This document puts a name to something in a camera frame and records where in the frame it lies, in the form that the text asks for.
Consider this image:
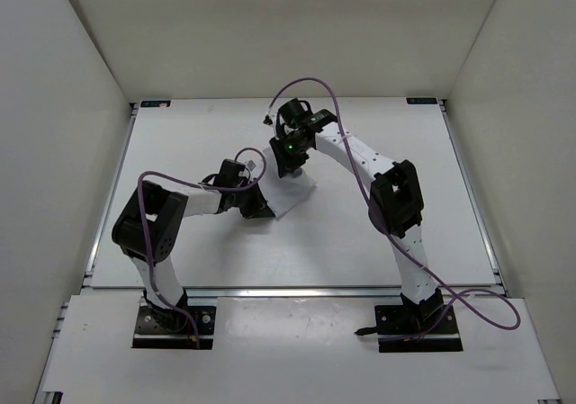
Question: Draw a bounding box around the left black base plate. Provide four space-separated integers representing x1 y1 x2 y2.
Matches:
131 297 217 351

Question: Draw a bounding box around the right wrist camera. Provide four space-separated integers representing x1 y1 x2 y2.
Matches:
263 107 278 127

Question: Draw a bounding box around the blue corner label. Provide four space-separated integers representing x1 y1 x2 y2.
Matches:
406 97 437 105
139 100 171 108

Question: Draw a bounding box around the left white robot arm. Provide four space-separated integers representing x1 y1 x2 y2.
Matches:
112 159 274 332

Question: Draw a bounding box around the left blue corner label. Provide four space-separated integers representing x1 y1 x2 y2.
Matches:
139 100 171 108

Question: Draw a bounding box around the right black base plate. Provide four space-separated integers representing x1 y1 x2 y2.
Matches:
355 305 464 353

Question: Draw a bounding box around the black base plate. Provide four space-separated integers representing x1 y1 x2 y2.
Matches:
355 305 464 353
131 297 217 351

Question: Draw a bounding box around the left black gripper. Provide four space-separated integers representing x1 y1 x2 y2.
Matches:
232 177 275 220

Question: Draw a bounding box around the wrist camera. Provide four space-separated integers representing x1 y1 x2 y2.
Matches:
263 107 278 127
245 160 258 172

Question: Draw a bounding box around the right blue corner label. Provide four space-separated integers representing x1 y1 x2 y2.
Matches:
406 97 437 105

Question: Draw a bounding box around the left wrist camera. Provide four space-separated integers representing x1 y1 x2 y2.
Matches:
245 160 258 172

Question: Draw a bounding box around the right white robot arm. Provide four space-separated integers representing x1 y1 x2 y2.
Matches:
264 98 443 333

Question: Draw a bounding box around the white skirt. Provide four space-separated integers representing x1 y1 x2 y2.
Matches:
258 148 316 219

